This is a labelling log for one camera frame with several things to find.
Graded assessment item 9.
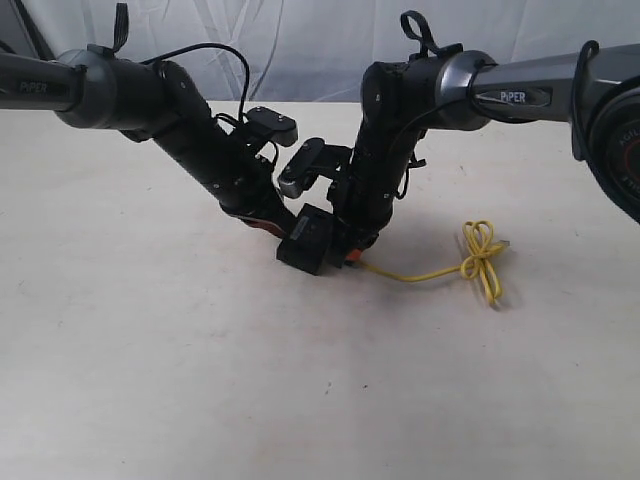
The small black box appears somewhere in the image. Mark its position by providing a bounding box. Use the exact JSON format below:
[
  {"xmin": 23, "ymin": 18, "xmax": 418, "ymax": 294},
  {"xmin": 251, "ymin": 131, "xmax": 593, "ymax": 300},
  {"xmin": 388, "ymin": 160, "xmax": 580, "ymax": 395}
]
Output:
[{"xmin": 276, "ymin": 203, "xmax": 333, "ymax": 275}]

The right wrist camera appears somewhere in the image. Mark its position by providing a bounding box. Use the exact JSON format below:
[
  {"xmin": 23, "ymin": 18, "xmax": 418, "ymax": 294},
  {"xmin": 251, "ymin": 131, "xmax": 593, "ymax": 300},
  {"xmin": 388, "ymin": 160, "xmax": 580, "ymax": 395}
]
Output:
[{"xmin": 277, "ymin": 137, "xmax": 352, "ymax": 199}]

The yellow ethernet cable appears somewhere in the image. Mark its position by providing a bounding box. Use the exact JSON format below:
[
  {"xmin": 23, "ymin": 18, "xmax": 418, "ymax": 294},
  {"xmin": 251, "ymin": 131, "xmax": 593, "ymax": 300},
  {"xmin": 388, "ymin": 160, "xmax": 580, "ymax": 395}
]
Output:
[{"xmin": 349, "ymin": 220, "xmax": 513, "ymax": 308}]

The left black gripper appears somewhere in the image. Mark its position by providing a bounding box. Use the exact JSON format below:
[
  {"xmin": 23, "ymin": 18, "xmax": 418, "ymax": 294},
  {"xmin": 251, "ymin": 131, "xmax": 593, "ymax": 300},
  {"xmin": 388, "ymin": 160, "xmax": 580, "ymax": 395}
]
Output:
[{"xmin": 154, "ymin": 117, "xmax": 296, "ymax": 239}]

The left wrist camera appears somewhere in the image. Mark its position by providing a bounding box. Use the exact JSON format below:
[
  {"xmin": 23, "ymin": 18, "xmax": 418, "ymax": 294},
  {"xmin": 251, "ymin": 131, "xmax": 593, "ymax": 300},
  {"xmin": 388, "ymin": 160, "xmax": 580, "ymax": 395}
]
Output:
[{"xmin": 245, "ymin": 106, "xmax": 298, "ymax": 147}]

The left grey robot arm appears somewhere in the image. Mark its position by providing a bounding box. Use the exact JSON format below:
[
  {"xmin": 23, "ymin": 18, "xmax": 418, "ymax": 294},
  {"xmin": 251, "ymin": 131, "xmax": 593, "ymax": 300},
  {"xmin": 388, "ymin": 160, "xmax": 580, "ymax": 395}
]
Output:
[{"xmin": 1, "ymin": 46, "xmax": 297, "ymax": 238}]

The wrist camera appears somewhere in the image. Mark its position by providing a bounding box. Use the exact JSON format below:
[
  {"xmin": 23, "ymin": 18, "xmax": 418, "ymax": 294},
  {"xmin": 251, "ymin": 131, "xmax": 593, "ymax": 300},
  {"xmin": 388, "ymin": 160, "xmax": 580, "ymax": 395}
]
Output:
[
  {"xmin": 277, "ymin": 137, "xmax": 352, "ymax": 199},
  {"xmin": 245, "ymin": 106, "xmax": 298, "ymax": 147}
]

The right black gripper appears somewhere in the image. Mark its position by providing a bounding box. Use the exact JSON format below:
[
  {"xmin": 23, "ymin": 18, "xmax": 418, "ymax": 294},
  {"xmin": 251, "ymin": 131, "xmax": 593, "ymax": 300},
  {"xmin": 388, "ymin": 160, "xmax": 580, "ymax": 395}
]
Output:
[{"xmin": 327, "ymin": 149, "xmax": 408, "ymax": 267}]

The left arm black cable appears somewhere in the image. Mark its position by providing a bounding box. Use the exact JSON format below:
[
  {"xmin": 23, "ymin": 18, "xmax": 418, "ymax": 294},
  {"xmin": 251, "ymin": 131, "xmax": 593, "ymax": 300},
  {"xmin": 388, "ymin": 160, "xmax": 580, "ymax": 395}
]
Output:
[{"xmin": 112, "ymin": 2, "xmax": 281, "ymax": 171}]

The white backdrop curtain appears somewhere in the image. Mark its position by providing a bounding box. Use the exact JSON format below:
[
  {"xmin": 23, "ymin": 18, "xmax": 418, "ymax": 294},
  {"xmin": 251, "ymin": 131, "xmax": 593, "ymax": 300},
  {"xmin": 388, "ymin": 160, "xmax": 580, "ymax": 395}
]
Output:
[{"xmin": 0, "ymin": 0, "xmax": 640, "ymax": 105}]

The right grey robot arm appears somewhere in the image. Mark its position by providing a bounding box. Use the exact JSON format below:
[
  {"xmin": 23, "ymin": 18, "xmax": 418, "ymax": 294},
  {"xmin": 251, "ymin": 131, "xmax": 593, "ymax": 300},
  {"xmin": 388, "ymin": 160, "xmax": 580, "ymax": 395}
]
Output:
[{"xmin": 329, "ymin": 41, "xmax": 639, "ymax": 266}]

